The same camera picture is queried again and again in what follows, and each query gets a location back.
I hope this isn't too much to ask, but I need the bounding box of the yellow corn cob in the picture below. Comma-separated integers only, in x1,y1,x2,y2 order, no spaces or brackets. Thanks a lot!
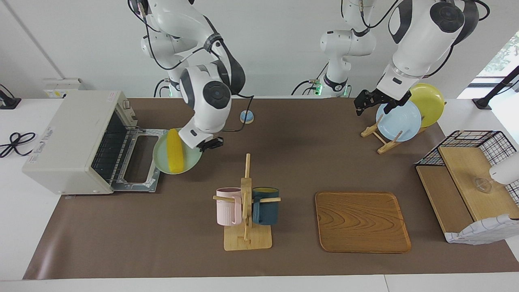
167,129,186,173

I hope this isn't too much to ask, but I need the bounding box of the pale green plate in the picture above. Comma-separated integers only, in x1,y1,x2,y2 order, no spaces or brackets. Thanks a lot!
153,128,203,175

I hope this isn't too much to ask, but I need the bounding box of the beige toaster oven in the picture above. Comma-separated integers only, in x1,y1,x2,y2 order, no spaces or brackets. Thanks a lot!
22,90,169,195

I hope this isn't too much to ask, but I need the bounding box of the light blue plate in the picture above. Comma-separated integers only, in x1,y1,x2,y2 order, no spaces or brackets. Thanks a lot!
375,100,422,142

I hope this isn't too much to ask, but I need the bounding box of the wooden plate rack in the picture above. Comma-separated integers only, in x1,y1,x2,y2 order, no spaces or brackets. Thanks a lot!
360,116,428,155

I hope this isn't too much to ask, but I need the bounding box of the yellow plate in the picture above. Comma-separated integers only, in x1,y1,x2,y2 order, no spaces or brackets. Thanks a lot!
409,83,445,128

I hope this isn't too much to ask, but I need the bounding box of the pink mug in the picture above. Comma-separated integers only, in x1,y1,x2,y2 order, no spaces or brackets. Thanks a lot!
216,187,243,226

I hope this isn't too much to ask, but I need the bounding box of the dark teal mug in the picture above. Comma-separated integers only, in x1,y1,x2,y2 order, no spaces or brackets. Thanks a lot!
252,187,280,225

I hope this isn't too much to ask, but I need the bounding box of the black angled stand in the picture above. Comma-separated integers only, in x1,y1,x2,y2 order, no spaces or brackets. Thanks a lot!
472,65,519,110

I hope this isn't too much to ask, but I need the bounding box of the brown table mat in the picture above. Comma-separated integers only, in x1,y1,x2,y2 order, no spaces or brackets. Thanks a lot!
23,97,519,280

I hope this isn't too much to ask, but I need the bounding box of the light wooden stepped shelf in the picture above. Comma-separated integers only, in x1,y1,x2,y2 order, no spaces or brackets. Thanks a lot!
416,146,519,244

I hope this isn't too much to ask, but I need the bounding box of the wooden mug tree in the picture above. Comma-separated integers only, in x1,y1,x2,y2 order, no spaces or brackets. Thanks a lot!
213,153,281,251

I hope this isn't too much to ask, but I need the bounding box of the wooden serving tray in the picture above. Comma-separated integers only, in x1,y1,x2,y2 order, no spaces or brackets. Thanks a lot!
315,191,412,254

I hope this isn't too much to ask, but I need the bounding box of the small clear glass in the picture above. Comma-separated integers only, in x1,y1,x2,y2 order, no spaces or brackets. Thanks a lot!
474,177,493,193

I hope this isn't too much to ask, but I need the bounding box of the window with green foliage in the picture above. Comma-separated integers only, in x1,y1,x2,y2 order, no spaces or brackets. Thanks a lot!
474,30,519,77

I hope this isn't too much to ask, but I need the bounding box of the white rounded device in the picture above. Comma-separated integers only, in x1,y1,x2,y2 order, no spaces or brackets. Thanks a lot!
489,152,519,185

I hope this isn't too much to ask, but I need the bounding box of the white checkered cloth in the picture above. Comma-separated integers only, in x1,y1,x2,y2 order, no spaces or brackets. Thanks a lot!
445,214,519,245

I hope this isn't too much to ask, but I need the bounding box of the black desk clamp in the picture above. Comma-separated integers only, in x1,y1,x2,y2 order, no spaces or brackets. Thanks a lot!
0,84,21,110

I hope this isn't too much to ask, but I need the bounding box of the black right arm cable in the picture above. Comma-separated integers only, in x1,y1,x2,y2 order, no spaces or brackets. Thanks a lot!
129,0,255,133

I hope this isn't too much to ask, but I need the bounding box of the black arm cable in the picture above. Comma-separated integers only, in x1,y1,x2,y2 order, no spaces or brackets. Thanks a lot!
343,0,489,77
129,0,255,133

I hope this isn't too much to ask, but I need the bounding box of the black base power cable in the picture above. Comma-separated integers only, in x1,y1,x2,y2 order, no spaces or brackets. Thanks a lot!
153,78,171,98
291,61,325,97

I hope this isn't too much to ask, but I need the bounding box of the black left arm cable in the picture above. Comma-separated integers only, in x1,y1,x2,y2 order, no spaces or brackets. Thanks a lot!
343,0,489,77

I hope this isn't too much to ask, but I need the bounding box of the black wire mesh basket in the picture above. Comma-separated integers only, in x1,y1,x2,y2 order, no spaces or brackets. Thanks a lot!
416,130,519,193

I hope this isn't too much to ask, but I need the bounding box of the white wall power box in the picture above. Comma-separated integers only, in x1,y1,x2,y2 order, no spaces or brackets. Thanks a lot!
43,78,86,99

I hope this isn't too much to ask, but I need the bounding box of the coiled black cable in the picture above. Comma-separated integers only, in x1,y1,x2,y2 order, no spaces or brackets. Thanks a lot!
0,132,37,159

